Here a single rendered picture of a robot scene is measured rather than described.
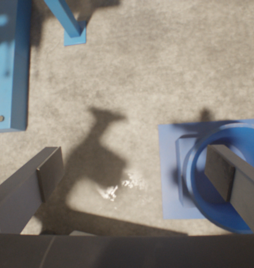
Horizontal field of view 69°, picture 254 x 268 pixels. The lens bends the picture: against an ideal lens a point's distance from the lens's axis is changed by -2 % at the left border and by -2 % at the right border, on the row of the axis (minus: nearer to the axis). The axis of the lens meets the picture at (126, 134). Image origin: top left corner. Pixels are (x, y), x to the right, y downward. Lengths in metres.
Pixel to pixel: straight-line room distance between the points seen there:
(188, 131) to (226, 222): 0.46
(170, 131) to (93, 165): 0.42
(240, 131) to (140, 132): 0.47
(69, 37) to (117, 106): 0.49
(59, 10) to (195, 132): 0.84
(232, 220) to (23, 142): 1.01
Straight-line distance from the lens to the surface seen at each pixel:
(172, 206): 0.94
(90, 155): 0.98
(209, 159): 0.17
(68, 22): 1.11
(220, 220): 0.62
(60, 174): 0.17
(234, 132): 0.63
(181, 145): 0.78
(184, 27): 1.15
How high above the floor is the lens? 0.93
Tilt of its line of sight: 79 degrees down
